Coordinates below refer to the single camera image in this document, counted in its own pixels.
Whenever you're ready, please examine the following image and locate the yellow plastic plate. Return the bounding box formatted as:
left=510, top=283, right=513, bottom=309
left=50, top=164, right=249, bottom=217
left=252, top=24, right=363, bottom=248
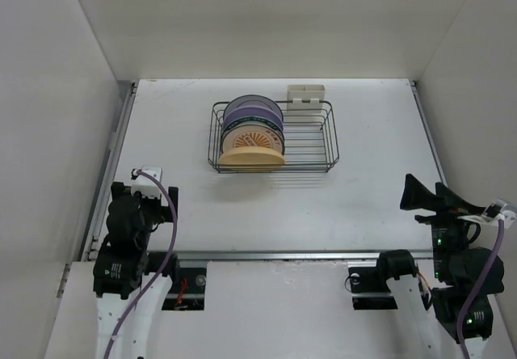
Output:
left=219, top=146, right=285, bottom=171

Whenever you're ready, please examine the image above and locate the green rimmed white plate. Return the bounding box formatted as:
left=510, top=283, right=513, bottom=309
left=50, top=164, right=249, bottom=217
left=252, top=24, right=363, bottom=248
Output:
left=220, top=122, right=285, bottom=154

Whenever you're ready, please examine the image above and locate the small teal patterned plate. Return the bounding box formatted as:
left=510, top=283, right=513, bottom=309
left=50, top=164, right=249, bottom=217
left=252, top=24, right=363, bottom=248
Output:
left=222, top=116, right=284, bottom=130

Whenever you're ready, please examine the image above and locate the purple plastic plate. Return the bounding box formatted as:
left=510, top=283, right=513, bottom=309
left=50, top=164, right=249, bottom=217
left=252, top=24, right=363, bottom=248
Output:
left=223, top=105, right=284, bottom=128

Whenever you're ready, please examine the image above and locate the white plate with dark rim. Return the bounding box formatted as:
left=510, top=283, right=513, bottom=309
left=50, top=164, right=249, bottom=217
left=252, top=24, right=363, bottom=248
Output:
left=225, top=95, right=281, bottom=113

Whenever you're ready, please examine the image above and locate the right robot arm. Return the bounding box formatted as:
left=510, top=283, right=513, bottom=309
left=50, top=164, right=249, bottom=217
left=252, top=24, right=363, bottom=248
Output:
left=343, top=174, right=509, bottom=358

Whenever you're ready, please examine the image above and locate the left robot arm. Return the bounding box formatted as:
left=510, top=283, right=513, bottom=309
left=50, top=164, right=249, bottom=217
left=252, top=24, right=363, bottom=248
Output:
left=93, top=172, right=481, bottom=358

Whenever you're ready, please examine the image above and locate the white plastic cutlery holder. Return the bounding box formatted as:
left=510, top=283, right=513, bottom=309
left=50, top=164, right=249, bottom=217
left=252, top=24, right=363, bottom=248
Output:
left=287, top=84, right=326, bottom=112

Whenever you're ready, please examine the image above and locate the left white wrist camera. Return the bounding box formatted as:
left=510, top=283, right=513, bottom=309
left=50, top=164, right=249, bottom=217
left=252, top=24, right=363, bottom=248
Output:
left=130, top=166, right=162, bottom=200

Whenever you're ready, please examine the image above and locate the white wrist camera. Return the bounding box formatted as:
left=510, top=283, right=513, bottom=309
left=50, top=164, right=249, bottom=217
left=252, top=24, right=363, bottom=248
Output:
left=130, top=166, right=162, bottom=200
left=459, top=199, right=516, bottom=230

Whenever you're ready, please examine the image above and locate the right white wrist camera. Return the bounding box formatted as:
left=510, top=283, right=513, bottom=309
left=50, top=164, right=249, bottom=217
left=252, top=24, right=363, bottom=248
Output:
left=459, top=199, right=516, bottom=230

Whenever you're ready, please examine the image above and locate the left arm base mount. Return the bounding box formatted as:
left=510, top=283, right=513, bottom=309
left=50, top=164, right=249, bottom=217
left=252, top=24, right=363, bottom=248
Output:
left=162, top=255, right=208, bottom=311

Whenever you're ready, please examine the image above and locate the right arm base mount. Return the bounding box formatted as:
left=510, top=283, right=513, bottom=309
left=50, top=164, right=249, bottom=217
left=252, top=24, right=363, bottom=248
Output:
left=345, top=266, right=397, bottom=310

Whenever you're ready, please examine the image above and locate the black wire dish rack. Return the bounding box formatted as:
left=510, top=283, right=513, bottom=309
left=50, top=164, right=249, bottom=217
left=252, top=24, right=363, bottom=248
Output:
left=207, top=100, right=339, bottom=173

